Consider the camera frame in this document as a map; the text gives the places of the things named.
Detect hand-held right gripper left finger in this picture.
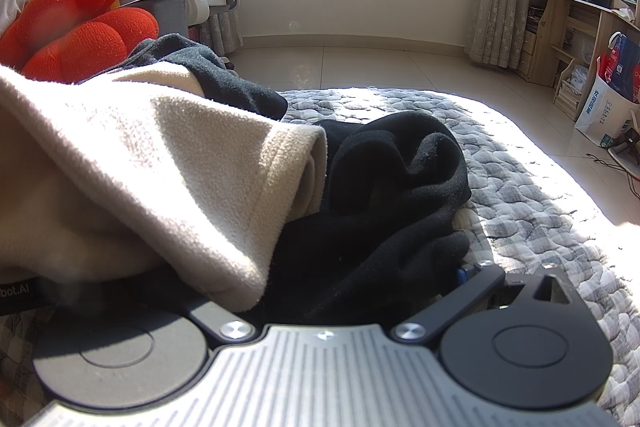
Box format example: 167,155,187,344
175,293,258,348

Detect black sweater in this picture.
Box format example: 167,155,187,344
112,34,473,325

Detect wooden desk shelf unit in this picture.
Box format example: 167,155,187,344
520,0,640,122

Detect white floor fan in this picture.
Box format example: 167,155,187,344
607,107,640,168

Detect grey fabric box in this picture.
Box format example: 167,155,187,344
144,0,189,42

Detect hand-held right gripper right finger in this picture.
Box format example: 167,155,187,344
392,259,574,349

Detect grey checked quilt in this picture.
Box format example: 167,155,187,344
0,87,640,427

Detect black floor cable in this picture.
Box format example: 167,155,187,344
585,151,640,180

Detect red shopping bag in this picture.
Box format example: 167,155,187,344
597,32,640,104

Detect red knitted pumpkin cushion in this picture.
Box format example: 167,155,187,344
0,0,160,84

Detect white paper bag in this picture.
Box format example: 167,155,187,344
574,72,640,148

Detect wooden magazine rack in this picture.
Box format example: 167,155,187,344
552,57,597,120

